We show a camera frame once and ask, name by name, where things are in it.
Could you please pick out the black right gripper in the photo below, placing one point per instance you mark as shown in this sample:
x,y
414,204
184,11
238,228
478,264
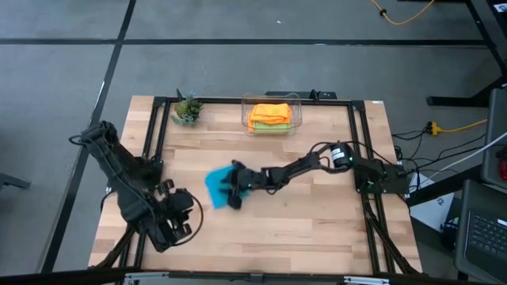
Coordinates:
x,y
247,180

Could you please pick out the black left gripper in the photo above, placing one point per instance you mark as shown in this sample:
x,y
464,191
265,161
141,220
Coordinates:
x,y
174,227

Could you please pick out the teal microfiber towel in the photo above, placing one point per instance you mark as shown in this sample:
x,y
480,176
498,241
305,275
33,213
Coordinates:
x,y
216,186

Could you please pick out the orange microfiber towel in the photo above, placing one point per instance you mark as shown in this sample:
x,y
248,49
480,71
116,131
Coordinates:
x,y
271,112
250,124

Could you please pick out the green microfiber towel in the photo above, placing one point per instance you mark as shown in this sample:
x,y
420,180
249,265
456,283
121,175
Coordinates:
x,y
273,127

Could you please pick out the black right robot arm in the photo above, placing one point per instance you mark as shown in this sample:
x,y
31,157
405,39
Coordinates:
x,y
309,164

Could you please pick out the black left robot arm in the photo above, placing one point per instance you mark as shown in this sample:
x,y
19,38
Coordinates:
x,y
119,170

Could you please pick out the clear plastic bin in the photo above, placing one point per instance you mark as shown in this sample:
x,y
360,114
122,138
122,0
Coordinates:
x,y
297,118

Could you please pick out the green succulent plant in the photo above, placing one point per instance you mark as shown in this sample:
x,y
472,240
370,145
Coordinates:
x,y
188,111

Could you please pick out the black rig crossbar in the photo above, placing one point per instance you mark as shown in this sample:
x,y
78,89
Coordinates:
x,y
59,277

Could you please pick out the grey furniture foot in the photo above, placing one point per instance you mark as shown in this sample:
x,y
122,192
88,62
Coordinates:
x,y
12,181

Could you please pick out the white cardboard box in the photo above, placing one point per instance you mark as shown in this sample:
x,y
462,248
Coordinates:
x,y
431,211

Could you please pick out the black desk foot bar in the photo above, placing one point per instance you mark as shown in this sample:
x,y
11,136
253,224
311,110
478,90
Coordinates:
x,y
443,186

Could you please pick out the black desk leg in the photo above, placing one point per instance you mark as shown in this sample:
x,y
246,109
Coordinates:
x,y
455,101

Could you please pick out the grey laptop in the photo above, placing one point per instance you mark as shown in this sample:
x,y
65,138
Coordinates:
x,y
487,233

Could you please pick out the grey equipment case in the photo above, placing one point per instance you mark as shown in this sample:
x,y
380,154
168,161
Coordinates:
x,y
495,130

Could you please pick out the red round object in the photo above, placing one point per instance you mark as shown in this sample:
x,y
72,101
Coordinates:
x,y
504,168

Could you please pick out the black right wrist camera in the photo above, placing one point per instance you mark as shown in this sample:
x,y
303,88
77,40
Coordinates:
x,y
235,202

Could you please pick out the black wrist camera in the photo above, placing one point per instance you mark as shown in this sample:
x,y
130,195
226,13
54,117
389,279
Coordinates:
x,y
235,202
183,200

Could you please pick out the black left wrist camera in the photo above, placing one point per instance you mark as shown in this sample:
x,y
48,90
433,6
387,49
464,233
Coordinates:
x,y
183,200

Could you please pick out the silver metal bracket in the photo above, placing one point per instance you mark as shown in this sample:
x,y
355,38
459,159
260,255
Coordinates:
x,y
146,278
366,280

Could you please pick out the black aluminium table frame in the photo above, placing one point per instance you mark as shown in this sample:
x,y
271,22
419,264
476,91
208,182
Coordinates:
x,y
218,100

